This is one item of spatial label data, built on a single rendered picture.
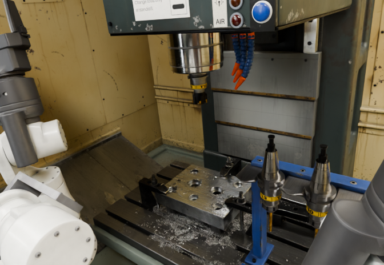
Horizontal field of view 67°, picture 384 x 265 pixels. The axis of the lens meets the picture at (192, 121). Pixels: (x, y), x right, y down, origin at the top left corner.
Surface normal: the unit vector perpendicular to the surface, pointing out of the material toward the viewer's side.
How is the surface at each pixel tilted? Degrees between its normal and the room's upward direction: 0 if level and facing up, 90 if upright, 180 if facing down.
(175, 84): 90
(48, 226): 3
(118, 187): 24
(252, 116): 90
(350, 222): 16
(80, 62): 90
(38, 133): 74
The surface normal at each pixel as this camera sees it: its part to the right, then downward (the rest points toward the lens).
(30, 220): -0.20, -0.85
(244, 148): -0.58, 0.33
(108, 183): 0.25, -0.79
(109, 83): 0.80, 0.15
